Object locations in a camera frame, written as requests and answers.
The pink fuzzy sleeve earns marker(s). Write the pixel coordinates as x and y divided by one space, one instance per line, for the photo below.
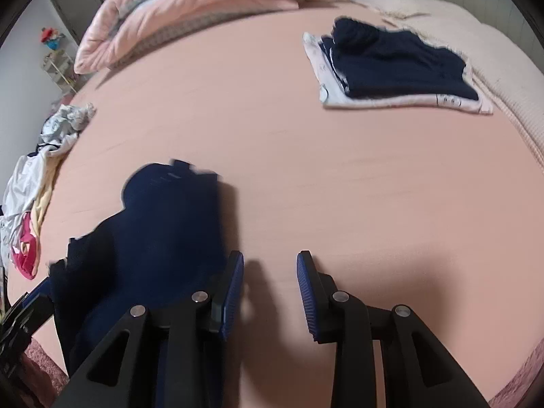
37 380

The grey patterned crumpled garment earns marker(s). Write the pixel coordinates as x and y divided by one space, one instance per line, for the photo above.
69 120

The magenta pink garment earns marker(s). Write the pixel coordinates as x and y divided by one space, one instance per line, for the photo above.
26 250

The cream yellow garment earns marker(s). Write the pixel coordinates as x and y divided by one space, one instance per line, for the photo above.
43 198

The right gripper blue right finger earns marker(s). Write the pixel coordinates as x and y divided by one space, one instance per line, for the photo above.
418 370

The red blue plush toy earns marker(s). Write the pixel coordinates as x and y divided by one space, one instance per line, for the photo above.
51 38

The pink folded quilt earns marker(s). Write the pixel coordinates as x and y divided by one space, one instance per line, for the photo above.
122 29

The white shelf rack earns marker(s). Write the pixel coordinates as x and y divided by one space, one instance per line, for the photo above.
59 67

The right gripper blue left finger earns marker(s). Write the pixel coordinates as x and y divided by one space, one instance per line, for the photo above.
169 357

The navy garment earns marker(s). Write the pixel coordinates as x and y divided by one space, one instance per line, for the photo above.
375 63

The pink bed sheet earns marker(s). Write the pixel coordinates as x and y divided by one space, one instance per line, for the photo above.
432 208

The navy shorts with white stripes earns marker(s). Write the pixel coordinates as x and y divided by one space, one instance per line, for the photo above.
162 247

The white garment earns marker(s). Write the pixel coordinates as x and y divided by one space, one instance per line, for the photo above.
21 191

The beige knitted blanket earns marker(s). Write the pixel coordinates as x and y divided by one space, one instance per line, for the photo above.
503 71

